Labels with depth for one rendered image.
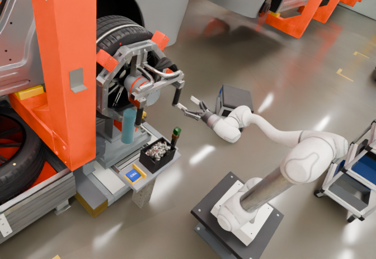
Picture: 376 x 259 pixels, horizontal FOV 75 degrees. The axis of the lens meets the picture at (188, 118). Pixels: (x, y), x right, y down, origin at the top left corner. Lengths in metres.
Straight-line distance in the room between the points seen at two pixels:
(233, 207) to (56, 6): 1.21
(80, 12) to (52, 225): 1.44
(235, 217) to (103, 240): 0.93
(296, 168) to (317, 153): 0.10
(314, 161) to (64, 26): 1.03
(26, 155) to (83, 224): 0.62
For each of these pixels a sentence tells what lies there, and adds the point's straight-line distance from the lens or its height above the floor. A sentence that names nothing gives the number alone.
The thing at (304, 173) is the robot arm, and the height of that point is 1.17.
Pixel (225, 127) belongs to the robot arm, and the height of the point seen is 0.87.
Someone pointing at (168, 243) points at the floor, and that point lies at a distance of 1.96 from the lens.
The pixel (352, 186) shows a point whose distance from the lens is 2.90.
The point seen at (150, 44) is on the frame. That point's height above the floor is 1.12.
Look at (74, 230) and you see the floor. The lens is 1.97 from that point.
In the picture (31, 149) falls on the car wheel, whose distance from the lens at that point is 1.74.
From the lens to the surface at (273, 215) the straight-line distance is 2.01.
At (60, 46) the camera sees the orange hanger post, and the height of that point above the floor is 1.30.
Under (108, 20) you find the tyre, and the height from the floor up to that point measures 1.18.
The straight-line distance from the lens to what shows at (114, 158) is 2.07.
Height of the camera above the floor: 1.80
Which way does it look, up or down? 40 degrees down
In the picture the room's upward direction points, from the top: 19 degrees clockwise
